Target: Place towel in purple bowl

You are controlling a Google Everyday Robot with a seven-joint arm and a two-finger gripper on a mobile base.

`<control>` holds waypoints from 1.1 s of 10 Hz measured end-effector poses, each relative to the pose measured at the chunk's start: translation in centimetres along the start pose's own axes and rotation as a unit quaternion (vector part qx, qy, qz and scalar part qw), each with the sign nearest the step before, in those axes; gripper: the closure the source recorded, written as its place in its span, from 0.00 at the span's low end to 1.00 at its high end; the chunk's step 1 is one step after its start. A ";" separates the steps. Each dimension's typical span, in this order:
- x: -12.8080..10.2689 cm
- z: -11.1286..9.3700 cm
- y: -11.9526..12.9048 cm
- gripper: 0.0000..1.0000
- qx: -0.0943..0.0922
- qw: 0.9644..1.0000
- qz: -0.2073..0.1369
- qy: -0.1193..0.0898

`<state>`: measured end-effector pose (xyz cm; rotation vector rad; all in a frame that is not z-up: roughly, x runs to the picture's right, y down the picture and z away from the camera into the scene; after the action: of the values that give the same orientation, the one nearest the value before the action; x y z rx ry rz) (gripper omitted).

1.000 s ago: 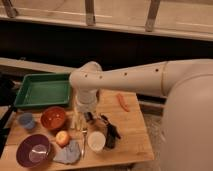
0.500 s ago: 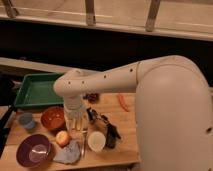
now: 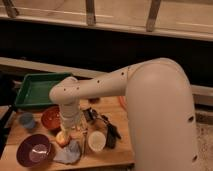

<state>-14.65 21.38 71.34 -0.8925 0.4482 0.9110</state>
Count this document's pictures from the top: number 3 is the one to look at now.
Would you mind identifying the grey-blue towel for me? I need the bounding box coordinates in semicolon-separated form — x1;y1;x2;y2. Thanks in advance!
54;140;81;164

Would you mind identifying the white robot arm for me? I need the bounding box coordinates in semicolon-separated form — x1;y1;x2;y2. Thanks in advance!
49;58;200;171

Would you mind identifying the orange-red bowl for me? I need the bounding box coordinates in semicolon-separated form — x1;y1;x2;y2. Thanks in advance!
41;106;60;131

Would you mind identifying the purple bowl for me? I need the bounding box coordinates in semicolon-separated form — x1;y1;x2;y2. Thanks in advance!
16;134;52;168

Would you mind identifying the brown pine cone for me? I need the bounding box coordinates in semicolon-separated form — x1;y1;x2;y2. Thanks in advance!
88;98;100;103

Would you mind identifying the orange carrot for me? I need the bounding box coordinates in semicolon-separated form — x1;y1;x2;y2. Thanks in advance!
118;96;126;110

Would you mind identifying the dark metal can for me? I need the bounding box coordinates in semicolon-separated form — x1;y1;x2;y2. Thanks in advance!
83;108;98;123

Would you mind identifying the white cup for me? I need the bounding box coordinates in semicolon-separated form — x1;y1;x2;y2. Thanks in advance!
88;131;106;152

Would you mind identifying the metal spoon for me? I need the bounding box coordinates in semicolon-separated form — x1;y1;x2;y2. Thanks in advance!
81;131;88;157

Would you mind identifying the apple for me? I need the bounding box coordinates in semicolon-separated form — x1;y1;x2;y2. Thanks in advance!
56;131;70;147

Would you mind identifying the green plastic tray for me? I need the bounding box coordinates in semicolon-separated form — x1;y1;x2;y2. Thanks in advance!
15;73;71;109

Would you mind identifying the small blue cup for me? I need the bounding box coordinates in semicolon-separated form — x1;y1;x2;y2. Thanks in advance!
18;112;36;130

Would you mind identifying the wooden cutting board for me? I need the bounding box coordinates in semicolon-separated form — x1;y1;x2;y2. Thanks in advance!
0;97;134;171

